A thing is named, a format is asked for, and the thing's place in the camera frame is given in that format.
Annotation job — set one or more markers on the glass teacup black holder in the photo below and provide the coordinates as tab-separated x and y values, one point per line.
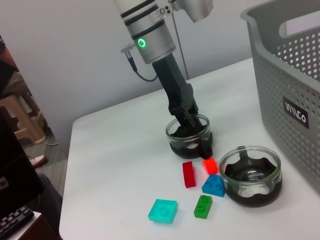
252	197
185	150

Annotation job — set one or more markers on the seated person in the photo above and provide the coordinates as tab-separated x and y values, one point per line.
7	75

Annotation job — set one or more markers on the beige plastic stool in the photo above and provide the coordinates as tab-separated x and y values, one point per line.
25	125

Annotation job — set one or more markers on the grey perforated storage bin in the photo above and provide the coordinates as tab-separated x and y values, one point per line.
287	82

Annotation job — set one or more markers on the orange-red wedge brick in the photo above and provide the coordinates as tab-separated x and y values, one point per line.
210	166

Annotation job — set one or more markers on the blue square brick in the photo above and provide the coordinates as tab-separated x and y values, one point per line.
213	186

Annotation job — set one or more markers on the left wrist camera housing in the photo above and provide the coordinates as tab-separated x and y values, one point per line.
197	10

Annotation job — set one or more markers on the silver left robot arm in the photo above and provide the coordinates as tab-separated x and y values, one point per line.
147	30

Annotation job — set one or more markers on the green rectangular brick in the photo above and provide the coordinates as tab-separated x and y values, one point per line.
203	207

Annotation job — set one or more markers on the black keyboard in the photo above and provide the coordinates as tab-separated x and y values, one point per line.
15	221

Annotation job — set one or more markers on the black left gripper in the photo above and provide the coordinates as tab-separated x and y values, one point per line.
172	82

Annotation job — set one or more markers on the dark red long brick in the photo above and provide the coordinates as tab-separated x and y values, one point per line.
189	175

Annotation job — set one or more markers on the white red sneaker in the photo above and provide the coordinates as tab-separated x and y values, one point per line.
37	161

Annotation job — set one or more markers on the black computer monitor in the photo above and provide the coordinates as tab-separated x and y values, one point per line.
15	162

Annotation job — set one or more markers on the cyan square brick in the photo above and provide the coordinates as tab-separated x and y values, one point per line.
162	211

